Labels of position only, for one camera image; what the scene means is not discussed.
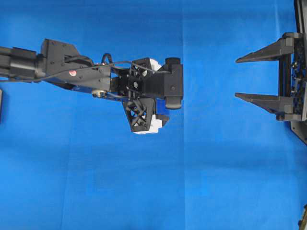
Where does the blue table mat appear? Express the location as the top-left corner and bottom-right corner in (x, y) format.
(0, 0), (307, 230)

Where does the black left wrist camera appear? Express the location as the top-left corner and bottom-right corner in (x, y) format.
(153, 57), (183, 110)

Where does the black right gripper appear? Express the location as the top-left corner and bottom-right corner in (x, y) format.
(235, 33), (307, 121)

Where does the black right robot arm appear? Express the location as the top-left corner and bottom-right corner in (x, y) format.
(235, 0), (307, 142)

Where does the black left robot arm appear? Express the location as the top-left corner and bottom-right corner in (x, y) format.
(0, 39), (169, 134)

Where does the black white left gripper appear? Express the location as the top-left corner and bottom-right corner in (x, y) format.
(110, 57), (168, 135)

